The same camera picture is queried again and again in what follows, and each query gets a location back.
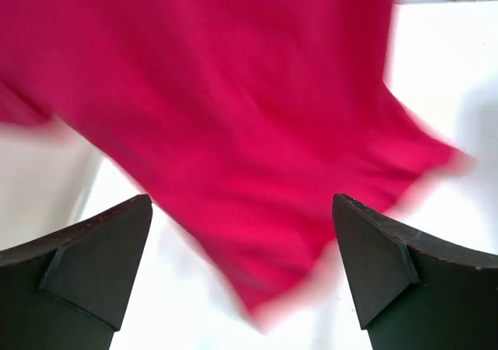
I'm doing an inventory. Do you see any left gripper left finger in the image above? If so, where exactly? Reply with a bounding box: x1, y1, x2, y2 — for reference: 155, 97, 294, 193
1, 194, 152, 350

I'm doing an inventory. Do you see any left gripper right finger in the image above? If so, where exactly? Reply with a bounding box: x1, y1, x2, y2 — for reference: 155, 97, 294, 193
332, 194, 497, 350

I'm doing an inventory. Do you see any red t shirt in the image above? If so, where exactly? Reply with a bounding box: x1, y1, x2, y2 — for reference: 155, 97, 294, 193
1, 0, 466, 324

